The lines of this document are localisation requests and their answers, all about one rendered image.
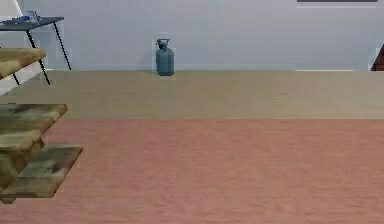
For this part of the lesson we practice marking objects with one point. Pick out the blue-grey gas cylinder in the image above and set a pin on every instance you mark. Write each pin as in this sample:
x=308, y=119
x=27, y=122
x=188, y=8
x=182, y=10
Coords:
x=165, y=60

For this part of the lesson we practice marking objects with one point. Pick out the brown wooden shelf unit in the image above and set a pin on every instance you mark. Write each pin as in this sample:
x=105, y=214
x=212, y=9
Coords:
x=30, y=166

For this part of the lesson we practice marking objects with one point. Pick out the black-legged dark table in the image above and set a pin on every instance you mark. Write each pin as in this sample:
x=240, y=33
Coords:
x=31, y=24

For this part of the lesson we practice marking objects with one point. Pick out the clear glass object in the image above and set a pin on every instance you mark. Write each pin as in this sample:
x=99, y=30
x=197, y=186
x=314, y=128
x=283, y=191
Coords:
x=34, y=15

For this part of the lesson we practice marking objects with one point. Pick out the blue object on table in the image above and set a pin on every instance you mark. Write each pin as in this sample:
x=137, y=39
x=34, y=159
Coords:
x=23, y=18

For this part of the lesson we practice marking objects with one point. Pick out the dark brown wooden furniture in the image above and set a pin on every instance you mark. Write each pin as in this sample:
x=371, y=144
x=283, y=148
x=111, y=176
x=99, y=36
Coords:
x=379, y=61

